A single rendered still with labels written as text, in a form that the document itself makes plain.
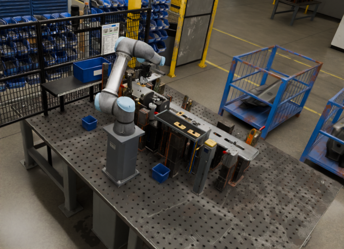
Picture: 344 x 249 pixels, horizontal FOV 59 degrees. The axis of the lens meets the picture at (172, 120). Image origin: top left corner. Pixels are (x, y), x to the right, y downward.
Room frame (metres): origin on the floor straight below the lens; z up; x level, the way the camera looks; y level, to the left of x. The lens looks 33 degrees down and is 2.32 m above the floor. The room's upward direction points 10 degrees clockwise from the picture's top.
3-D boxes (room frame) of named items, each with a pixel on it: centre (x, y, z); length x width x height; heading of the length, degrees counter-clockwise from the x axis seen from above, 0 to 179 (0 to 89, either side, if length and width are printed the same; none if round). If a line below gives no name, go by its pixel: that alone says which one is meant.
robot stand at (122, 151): (1.68, 0.31, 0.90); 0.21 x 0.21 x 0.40; 52
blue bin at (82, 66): (2.52, 0.80, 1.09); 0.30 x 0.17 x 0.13; 142
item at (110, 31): (2.84, 0.73, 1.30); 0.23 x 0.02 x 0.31; 146
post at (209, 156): (1.63, -0.28, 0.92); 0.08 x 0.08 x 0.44; 56
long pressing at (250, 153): (2.18, -0.08, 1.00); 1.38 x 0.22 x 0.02; 56
